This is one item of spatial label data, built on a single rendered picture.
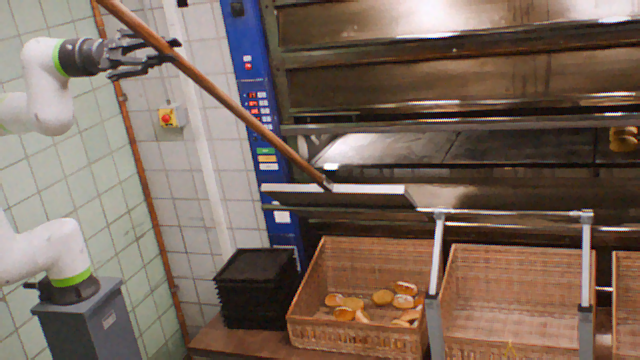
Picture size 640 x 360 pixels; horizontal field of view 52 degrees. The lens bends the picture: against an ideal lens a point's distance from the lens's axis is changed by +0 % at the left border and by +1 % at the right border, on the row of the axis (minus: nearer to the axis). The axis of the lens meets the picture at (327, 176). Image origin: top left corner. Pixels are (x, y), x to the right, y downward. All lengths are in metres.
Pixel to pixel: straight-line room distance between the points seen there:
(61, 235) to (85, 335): 0.32
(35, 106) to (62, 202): 1.36
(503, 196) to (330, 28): 0.96
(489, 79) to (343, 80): 0.59
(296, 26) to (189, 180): 0.98
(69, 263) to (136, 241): 1.27
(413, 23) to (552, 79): 0.54
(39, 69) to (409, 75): 1.44
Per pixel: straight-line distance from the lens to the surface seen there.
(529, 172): 2.64
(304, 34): 2.71
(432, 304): 2.27
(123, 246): 3.33
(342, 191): 2.31
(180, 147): 3.20
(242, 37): 2.81
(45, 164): 2.97
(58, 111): 1.70
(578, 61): 2.52
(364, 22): 2.61
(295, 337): 2.75
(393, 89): 2.63
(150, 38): 1.47
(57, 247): 2.13
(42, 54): 1.69
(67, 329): 2.24
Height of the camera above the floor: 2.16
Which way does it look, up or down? 21 degrees down
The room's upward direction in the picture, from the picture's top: 9 degrees counter-clockwise
